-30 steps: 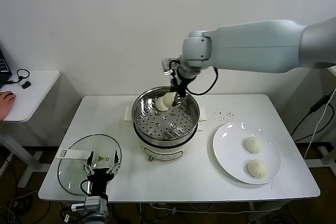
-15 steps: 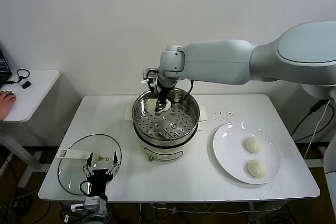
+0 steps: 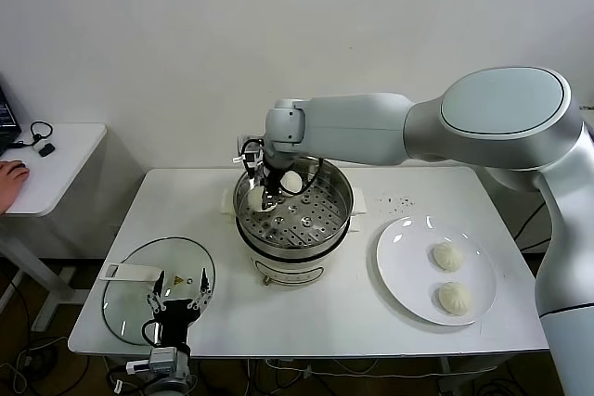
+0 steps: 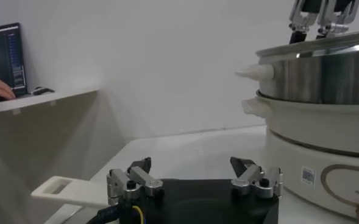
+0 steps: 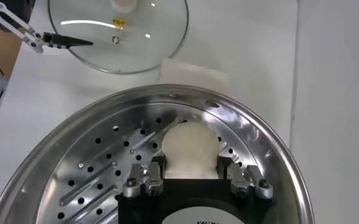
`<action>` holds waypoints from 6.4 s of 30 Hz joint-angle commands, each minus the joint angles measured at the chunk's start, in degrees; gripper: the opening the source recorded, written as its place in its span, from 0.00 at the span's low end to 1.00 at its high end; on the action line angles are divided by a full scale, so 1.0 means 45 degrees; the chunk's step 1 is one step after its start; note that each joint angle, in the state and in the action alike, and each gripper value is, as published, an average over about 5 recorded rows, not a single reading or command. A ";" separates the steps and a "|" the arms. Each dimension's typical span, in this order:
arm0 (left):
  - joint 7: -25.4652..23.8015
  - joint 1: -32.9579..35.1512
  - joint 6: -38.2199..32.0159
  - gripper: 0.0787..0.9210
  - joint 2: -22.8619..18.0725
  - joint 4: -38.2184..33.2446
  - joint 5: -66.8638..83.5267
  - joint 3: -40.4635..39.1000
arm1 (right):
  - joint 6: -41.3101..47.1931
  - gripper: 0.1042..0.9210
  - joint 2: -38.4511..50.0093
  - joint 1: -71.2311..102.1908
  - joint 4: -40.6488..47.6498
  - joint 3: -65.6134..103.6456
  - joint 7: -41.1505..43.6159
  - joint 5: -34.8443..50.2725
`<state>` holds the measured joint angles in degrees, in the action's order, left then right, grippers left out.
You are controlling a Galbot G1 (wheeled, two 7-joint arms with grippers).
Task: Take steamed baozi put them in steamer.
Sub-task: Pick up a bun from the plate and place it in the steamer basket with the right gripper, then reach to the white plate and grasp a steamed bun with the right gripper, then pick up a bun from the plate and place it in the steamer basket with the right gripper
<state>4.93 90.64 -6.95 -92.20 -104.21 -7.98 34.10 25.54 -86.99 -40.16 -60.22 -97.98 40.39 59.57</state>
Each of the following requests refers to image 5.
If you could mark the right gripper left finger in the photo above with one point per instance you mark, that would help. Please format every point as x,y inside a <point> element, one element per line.
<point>136,182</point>

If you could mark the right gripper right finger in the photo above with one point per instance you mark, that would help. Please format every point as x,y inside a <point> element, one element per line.
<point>249,182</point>

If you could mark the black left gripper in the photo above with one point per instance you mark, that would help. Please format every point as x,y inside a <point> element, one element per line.
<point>14,7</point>

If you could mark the white steamed baozi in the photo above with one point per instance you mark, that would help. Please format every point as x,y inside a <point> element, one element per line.
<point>189,146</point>

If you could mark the stainless steel steamer basket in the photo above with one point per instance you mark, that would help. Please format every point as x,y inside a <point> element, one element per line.
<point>252,137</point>

